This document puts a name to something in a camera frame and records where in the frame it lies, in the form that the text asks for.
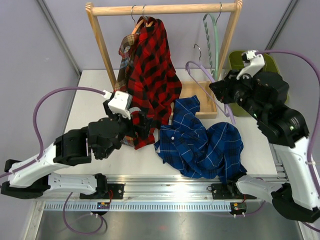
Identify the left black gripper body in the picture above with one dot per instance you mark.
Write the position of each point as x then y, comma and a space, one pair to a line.
140, 130

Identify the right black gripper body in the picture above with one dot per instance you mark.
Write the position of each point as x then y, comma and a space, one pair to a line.
239, 91

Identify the lilac hanger of blue shirt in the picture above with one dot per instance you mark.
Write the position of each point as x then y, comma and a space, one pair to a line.
227, 110

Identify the mint green hanger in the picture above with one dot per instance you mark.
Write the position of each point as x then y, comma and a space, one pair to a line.
212, 42

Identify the blue plaid shirt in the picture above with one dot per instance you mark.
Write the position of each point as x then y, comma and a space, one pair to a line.
199, 152

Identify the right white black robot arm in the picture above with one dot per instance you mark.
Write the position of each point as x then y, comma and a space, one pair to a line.
263, 97

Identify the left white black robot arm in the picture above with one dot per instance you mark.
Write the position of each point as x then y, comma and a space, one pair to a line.
32, 178

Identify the red black plaid shirt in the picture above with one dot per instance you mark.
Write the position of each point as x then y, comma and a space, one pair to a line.
153, 84

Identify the brown plaid shirt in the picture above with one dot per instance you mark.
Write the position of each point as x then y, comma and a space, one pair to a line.
127, 51

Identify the wooden hanger of brown shirt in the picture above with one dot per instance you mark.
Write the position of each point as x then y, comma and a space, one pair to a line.
140, 22

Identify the wooden hanger of red shirt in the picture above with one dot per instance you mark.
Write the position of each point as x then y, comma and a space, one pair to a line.
145, 18

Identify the wooden clothes rack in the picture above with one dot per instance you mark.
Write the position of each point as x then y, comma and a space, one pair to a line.
208, 107

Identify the green plastic basket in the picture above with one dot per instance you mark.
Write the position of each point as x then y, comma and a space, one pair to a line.
236, 63

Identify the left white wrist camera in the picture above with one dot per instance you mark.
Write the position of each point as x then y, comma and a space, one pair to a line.
117, 102

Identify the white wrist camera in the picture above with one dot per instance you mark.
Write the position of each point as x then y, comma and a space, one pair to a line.
253, 62
117, 102

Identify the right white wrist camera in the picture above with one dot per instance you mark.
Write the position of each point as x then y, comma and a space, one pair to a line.
253, 62

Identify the aluminium mounting rail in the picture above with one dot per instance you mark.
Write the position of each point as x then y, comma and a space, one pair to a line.
151, 195

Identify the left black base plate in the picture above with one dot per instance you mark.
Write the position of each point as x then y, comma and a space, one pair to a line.
112, 191

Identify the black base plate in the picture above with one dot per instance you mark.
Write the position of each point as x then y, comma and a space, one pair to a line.
221, 191
112, 191

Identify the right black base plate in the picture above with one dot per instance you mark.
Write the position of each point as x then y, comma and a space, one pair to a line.
221, 191

